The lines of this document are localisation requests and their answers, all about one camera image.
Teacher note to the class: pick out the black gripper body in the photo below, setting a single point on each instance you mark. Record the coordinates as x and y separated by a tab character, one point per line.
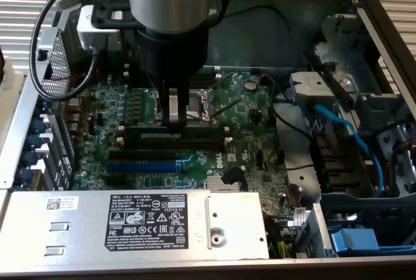
172	52

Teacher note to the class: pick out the green RAM stick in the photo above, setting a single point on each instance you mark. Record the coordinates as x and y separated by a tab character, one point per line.
201	132

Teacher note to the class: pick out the CPU socket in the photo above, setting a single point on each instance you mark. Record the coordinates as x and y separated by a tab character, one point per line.
198	108

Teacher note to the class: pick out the long black expansion slot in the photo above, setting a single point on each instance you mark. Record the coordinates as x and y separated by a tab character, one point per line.
143	155

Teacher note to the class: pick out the blue expansion slot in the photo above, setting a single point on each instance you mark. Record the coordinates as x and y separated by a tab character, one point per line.
143	166

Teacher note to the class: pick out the round coin battery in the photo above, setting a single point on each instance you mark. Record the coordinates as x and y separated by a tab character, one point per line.
250	85

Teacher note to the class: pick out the green Dell motherboard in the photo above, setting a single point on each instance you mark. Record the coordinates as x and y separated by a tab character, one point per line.
247	130

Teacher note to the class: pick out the grey metal PC case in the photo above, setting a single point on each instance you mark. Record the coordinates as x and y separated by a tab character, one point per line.
260	39

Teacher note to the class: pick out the short black expansion slot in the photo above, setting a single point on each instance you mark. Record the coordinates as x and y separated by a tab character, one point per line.
115	179

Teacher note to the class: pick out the silver finned chipset heatsink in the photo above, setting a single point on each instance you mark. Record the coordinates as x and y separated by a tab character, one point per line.
214	184

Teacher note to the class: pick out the blue expansion slot clip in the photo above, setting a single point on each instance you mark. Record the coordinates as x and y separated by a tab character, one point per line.
34	142
24	176
38	125
29	159
45	106

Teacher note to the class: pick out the silver power supply black label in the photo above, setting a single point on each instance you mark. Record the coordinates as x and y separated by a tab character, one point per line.
81	224

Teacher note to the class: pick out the black diagonal strut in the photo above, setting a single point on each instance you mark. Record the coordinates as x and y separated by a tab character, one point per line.
338	88

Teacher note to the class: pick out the white barcode tag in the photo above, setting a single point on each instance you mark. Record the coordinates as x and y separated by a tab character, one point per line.
299	215

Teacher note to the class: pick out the grey metal disk bay cage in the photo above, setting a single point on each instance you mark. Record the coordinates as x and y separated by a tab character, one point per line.
357	65

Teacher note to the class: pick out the dark grey disk bay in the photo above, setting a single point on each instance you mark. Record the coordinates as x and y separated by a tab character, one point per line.
357	208

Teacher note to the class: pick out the blue plastic disk latch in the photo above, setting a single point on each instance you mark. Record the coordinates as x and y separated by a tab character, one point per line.
354	241

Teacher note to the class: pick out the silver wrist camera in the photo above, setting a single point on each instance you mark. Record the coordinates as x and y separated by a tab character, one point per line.
89	30

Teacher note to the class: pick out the silver disk bay bracket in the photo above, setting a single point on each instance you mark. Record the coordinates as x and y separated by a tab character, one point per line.
312	86

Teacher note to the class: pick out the black ribbed plastic bracket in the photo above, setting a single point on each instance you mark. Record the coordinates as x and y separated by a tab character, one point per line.
341	163

